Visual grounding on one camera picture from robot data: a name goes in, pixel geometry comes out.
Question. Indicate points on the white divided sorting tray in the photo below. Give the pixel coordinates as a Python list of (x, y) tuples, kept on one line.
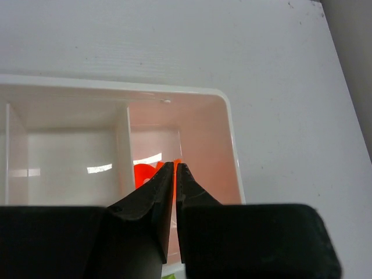
[(68, 151)]

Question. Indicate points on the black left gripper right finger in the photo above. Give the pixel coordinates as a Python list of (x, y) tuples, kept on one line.
[(195, 212)]

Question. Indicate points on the orange round dish lego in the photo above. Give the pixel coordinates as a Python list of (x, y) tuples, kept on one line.
[(144, 172)]

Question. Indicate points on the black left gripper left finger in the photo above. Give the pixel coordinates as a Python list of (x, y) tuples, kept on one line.
[(137, 243)]

